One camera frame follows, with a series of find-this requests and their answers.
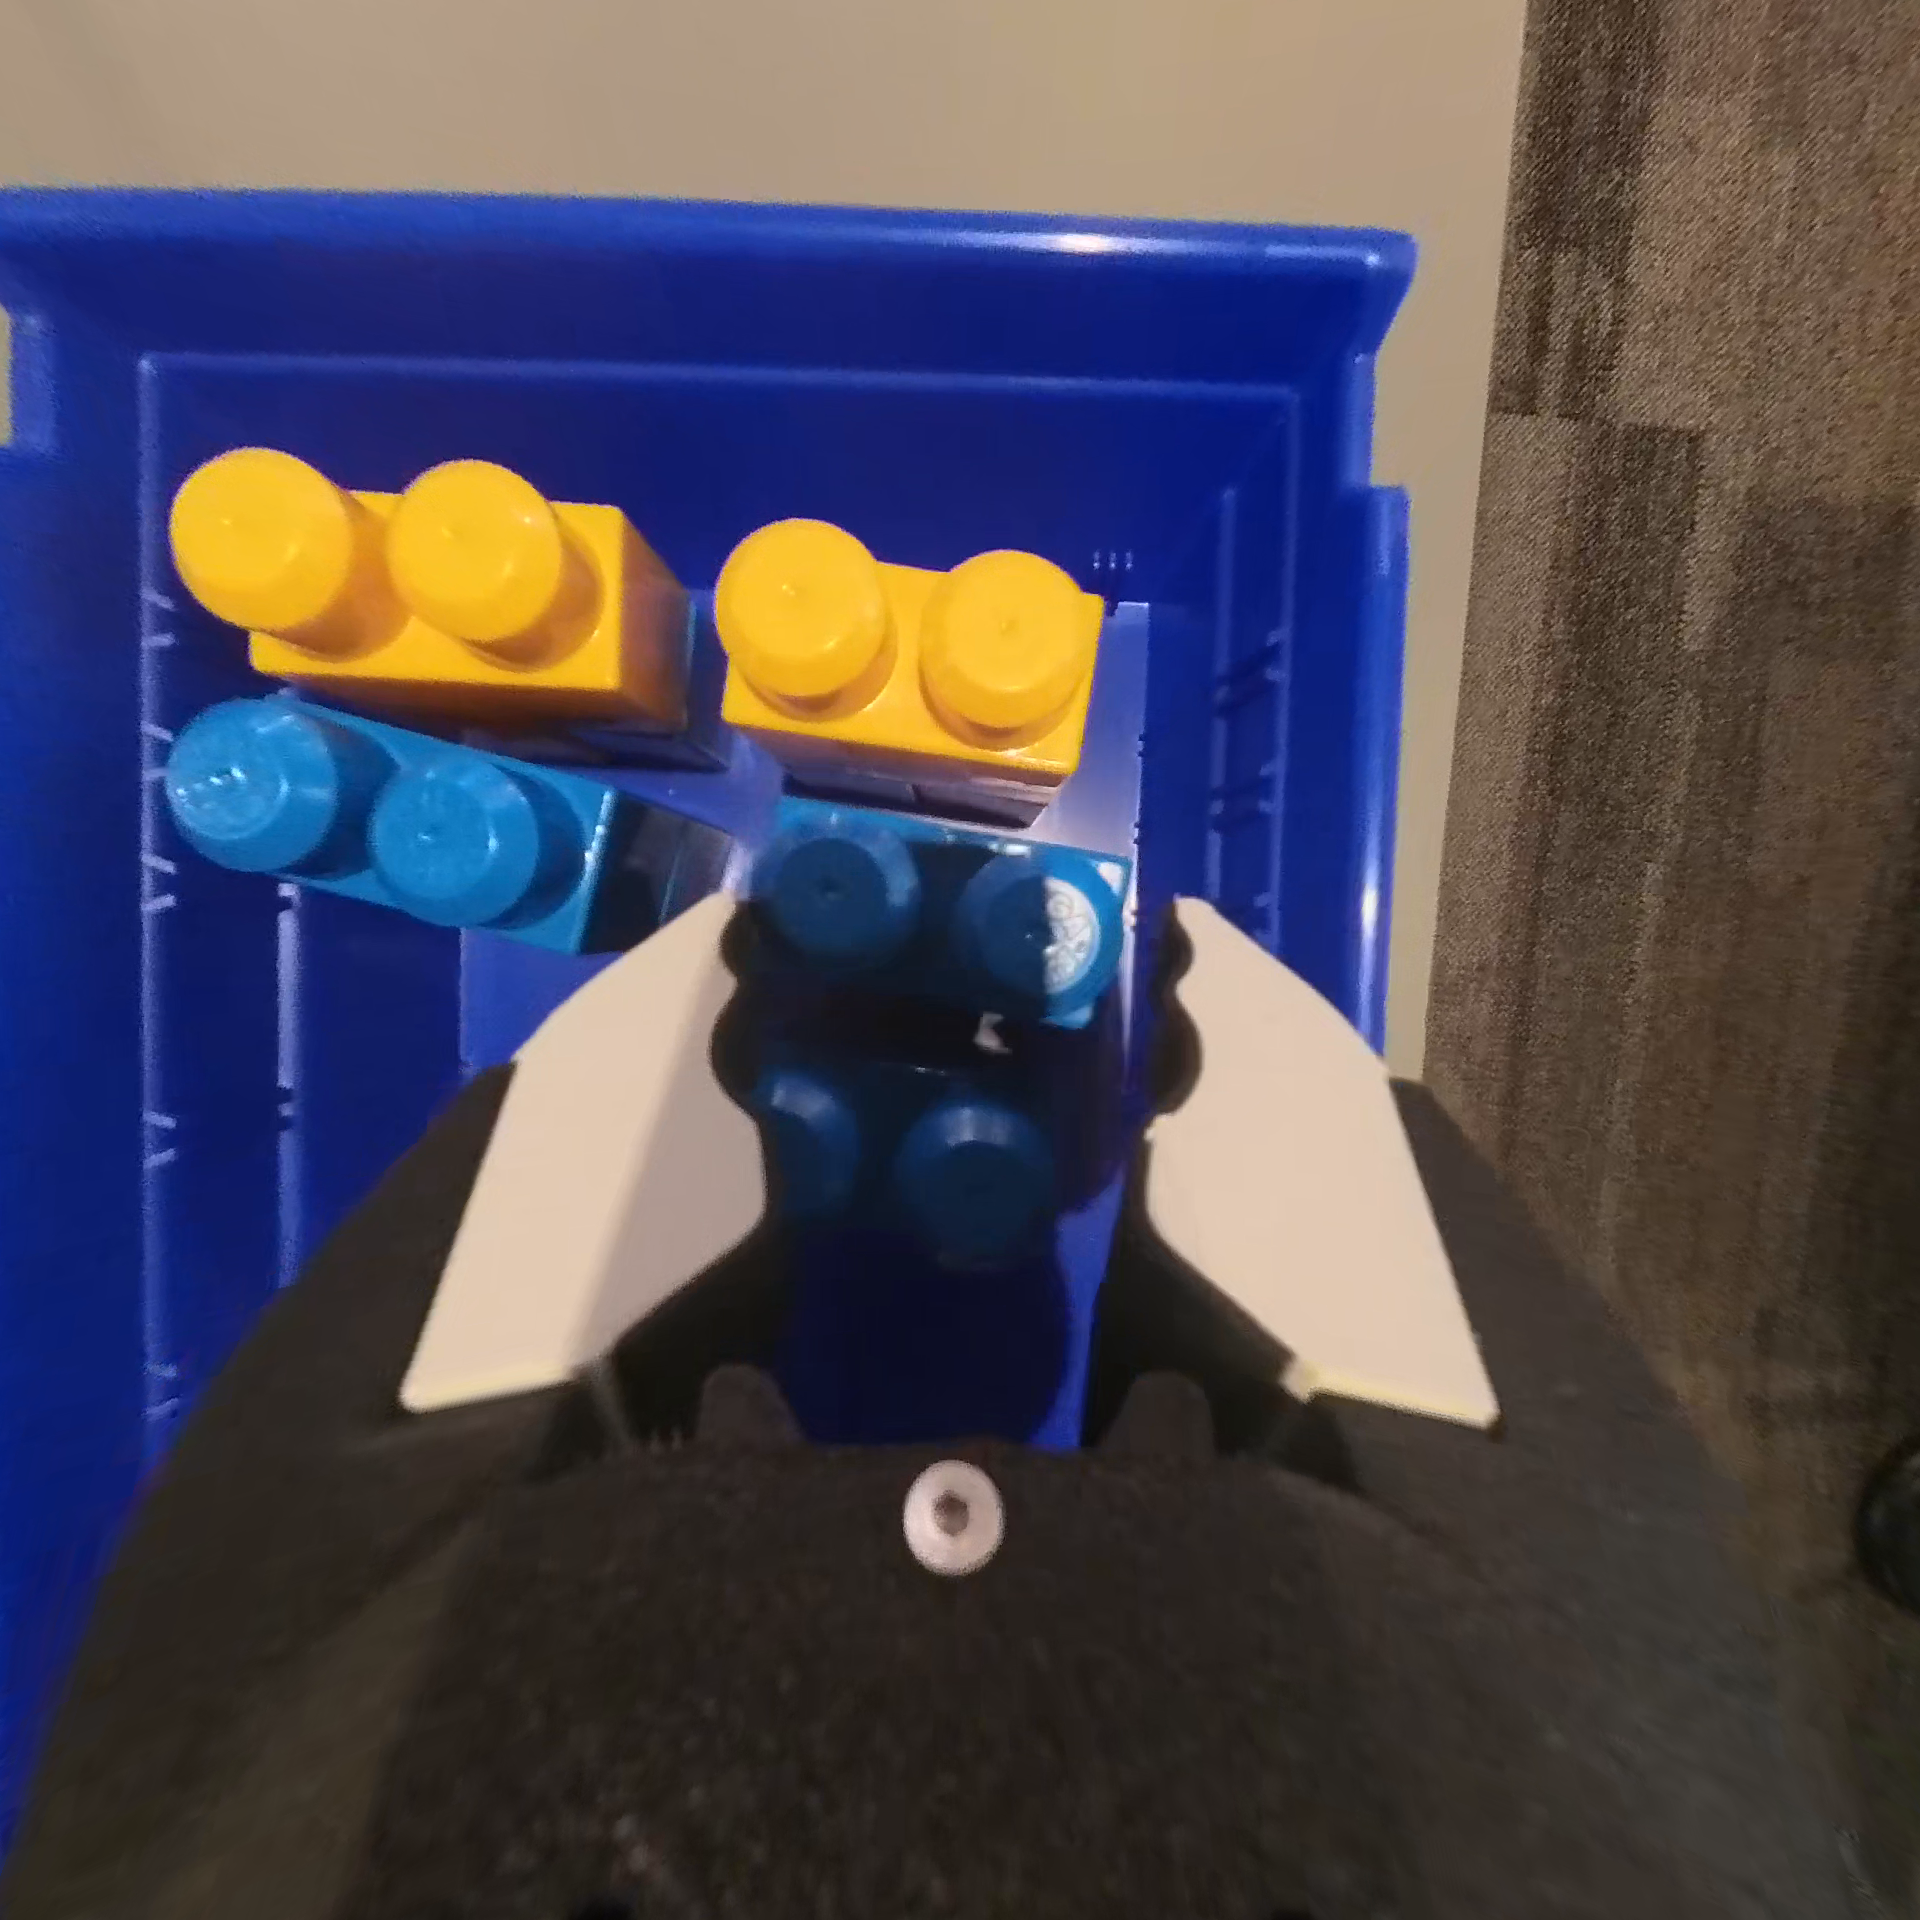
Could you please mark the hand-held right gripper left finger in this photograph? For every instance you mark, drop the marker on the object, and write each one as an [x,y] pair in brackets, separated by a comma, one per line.
[599,1184]

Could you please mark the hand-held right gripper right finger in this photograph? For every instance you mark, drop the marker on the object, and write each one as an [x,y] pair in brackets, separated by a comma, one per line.
[1307,1200]

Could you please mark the yellow mega block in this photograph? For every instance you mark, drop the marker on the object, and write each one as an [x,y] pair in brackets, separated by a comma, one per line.
[902,645]
[452,628]

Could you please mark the blue plastic bin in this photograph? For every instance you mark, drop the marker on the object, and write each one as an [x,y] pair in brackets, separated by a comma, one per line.
[902,388]

